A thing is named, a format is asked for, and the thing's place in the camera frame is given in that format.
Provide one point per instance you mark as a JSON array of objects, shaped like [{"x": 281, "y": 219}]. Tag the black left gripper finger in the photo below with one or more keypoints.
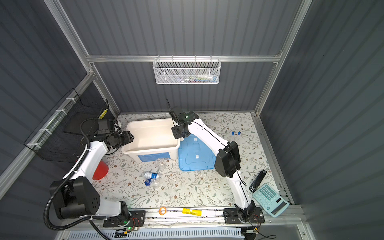
[
  {"x": 128, "y": 139},
  {"x": 128, "y": 134}
]

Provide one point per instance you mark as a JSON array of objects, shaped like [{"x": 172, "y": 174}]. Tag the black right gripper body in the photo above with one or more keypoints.
[{"x": 177, "y": 133}]

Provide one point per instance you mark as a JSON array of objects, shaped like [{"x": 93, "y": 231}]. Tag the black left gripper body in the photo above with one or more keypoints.
[{"x": 120, "y": 139}]

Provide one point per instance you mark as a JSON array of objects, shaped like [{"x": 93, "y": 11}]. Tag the white plastic storage bin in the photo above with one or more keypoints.
[{"x": 153, "y": 141}]

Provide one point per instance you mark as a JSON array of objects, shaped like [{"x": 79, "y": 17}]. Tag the clear glass flask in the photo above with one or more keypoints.
[{"x": 161, "y": 165}]

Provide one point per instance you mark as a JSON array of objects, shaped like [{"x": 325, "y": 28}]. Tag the blue base graduated cylinder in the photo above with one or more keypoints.
[{"x": 153, "y": 183}]

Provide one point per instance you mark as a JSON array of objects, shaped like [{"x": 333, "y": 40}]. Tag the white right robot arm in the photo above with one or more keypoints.
[{"x": 227, "y": 163}]

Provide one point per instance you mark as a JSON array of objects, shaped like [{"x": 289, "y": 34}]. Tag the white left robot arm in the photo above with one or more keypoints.
[{"x": 74, "y": 199}]

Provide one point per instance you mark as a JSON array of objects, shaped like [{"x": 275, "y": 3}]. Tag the blue plastic bin lid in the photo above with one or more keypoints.
[{"x": 194, "y": 155}]

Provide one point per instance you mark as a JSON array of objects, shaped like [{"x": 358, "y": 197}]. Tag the red pencil cup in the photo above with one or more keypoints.
[{"x": 101, "y": 171}]

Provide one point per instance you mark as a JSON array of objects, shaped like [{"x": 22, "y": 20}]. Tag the blue cap clear bottle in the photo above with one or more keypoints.
[{"x": 150, "y": 175}]

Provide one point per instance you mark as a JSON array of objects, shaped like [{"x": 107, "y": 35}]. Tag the orange rubber band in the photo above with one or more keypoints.
[{"x": 162, "y": 211}]

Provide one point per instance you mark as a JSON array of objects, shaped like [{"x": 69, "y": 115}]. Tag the yellow label tag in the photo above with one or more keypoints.
[{"x": 192, "y": 212}]

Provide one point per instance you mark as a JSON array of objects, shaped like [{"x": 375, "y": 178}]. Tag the black stapler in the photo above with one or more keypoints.
[{"x": 257, "y": 181}]

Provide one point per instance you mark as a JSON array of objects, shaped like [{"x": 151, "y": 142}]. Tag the teal calculator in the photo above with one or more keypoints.
[{"x": 270, "y": 200}]

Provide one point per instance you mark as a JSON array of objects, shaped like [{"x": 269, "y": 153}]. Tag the black wire wall basket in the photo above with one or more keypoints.
[{"x": 58, "y": 137}]

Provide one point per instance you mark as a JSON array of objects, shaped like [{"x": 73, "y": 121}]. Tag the white wire wall basket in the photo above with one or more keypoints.
[{"x": 187, "y": 73}]

